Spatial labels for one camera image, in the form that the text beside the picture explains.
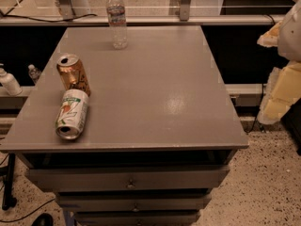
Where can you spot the grey drawer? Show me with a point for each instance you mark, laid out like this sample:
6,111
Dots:
132,178
144,218
134,203

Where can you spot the top grey drawer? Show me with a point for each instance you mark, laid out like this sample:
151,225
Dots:
132,178

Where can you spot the middle grey drawer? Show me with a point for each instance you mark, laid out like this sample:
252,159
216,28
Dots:
134,203

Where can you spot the orange soda can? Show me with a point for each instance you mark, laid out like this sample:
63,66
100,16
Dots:
72,73

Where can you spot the black shoe tip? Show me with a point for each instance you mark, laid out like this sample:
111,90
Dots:
43,220

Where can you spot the grey drawer cabinet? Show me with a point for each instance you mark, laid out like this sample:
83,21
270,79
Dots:
159,102

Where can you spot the white pump bottle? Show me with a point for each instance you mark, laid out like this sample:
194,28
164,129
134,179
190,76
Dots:
9,82

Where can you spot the bottom grey drawer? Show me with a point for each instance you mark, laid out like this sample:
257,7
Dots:
144,218

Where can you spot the small water bottle background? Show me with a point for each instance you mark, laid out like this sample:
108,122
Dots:
34,73

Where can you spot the metal post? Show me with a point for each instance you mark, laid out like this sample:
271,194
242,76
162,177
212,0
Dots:
184,11
66,9

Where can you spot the metal post left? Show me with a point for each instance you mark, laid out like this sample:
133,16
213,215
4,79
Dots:
66,9

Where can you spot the metal post right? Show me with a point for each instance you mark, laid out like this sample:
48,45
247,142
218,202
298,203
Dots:
184,11

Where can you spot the white green 7up can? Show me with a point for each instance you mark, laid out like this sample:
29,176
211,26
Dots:
71,119

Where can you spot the black stand leg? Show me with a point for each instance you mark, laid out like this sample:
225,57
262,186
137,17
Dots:
7,172

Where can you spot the clear plastic water bottle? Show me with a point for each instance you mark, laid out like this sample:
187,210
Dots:
117,21

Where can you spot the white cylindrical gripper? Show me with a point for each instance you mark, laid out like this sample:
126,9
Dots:
292,37

